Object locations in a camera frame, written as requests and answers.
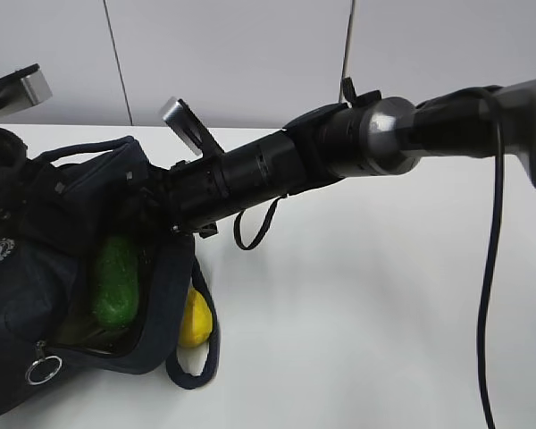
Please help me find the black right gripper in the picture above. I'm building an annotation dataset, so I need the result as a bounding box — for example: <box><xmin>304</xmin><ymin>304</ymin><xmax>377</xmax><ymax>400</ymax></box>
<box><xmin>158</xmin><ymin>154</ymin><xmax>230</xmax><ymax>237</ymax></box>

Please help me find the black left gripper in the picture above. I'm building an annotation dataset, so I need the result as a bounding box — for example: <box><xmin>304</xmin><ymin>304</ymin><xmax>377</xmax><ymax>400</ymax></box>
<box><xmin>0</xmin><ymin>128</ymin><xmax>36</xmax><ymax>232</ymax></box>

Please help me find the navy blue lunch bag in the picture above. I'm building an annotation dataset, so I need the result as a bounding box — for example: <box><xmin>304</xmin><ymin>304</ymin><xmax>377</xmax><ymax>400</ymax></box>
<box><xmin>0</xmin><ymin>136</ymin><xmax>220</xmax><ymax>416</ymax></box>

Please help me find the yellow lemon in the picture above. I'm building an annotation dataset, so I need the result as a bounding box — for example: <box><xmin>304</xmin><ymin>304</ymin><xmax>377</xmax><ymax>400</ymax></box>
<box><xmin>179</xmin><ymin>287</ymin><xmax>214</xmax><ymax>349</ymax></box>

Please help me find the dark green cucumber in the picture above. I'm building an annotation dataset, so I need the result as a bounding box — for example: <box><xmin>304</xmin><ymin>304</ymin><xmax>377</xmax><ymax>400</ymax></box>
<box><xmin>91</xmin><ymin>235</ymin><xmax>139</xmax><ymax>331</ymax></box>

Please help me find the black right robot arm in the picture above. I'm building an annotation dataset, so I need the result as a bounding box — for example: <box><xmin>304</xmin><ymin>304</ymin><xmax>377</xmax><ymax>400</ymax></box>
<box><xmin>156</xmin><ymin>79</ymin><xmax>536</xmax><ymax>235</ymax></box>

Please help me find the black cable loop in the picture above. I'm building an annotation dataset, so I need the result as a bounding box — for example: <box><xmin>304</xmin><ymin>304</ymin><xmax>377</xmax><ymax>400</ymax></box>
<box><xmin>233</xmin><ymin>196</ymin><xmax>281</xmax><ymax>251</ymax></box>

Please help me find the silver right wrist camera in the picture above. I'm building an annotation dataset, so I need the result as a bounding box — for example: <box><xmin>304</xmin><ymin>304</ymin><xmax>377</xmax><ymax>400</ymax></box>
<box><xmin>159</xmin><ymin>97</ymin><xmax>203</xmax><ymax>156</ymax></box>

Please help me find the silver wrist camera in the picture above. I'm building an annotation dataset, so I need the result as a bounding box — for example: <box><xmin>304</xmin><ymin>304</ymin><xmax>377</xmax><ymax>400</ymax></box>
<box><xmin>0</xmin><ymin>63</ymin><xmax>53</xmax><ymax>117</ymax></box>
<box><xmin>159</xmin><ymin>97</ymin><xmax>203</xmax><ymax>156</ymax></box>

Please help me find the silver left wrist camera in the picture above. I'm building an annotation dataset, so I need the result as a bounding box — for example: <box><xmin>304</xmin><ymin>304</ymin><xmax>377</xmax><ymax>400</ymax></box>
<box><xmin>0</xmin><ymin>63</ymin><xmax>53</xmax><ymax>117</ymax></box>

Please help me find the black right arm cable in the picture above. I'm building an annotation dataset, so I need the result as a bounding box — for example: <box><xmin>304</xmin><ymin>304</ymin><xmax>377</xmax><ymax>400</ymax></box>
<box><xmin>475</xmin><ymin>87</ymin><xmax>507</xmax><ymax>429</ymax></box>

